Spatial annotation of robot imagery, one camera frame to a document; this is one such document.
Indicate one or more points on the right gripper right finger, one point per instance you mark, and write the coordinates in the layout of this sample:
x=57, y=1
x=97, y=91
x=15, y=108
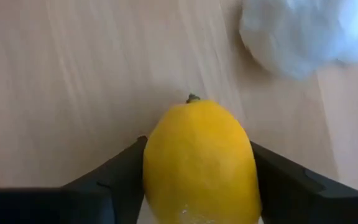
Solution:
x=291, y=199

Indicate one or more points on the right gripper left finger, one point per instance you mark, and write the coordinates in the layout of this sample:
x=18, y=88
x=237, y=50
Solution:
x=113, y=186

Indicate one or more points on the yellow lemon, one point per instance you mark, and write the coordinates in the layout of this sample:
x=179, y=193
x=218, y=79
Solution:
x=197, y=161

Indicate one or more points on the white garlic bulb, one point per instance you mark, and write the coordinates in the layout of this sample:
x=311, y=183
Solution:
x=297, y=34

